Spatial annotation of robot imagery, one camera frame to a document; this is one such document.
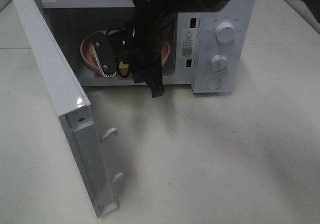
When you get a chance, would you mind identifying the round white door button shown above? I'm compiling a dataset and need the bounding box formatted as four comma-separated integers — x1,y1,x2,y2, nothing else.
206,77,222,90

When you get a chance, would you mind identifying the lower white timer knob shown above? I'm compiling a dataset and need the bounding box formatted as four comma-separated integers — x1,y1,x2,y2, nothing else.
210,54,229,73

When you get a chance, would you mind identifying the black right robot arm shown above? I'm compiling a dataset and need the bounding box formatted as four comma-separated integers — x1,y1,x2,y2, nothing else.
127,0,320,98

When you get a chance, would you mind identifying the white microwave door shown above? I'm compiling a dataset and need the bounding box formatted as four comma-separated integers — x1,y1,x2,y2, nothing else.
13,0,124,218

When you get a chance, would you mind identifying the white microwave oven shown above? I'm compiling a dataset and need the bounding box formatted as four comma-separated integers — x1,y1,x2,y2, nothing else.
38,0,254,93

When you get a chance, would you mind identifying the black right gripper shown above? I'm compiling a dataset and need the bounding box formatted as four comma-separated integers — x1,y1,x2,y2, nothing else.
128,8,175,98

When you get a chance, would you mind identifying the white warning label sticker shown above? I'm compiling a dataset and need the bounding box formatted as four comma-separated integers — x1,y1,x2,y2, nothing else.
181,28,196,58

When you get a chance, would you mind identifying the upper white power knob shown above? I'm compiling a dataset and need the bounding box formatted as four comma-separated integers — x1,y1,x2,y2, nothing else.
215,21,236,44

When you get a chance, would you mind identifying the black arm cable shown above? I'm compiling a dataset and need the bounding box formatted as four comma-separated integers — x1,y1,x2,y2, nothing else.
105,27,133,81

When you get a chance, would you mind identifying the pink round plate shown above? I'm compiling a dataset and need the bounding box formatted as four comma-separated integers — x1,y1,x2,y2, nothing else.
79,32,171,74

